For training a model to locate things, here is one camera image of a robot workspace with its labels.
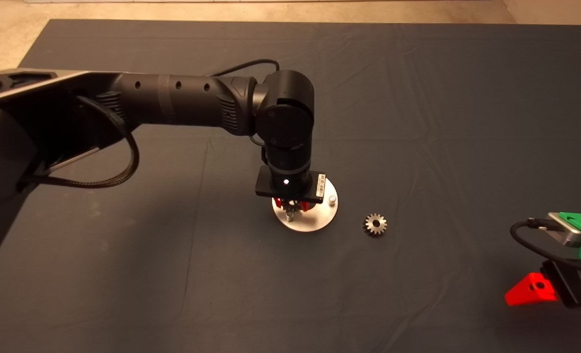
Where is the dark grey table cloth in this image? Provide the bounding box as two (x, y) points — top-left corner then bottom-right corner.
(0, 19), (581, 353)

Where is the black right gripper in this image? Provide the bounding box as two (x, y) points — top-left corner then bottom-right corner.
(505, 259), (581, 309)

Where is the small steel gear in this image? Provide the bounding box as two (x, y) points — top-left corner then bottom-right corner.
(283, 200), (305, 219)
(363, 213), (389, 238)

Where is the black braided cable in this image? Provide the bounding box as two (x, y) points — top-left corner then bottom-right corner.
(19, 96), (140, 189)

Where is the black camera cable with plug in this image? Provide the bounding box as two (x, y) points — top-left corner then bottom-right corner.
(510, 218), (581, 275)

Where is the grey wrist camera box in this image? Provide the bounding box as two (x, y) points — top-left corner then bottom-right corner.
(548, 212), (581, 247)

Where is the thin black cable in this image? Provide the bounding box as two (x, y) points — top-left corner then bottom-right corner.
(212, 59), (280, 78)

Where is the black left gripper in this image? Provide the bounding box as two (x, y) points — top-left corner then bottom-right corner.
(255, 166), (327, 212)

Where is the round metal carrier plate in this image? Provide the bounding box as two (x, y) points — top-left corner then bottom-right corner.
(271, 177), (339, 232)

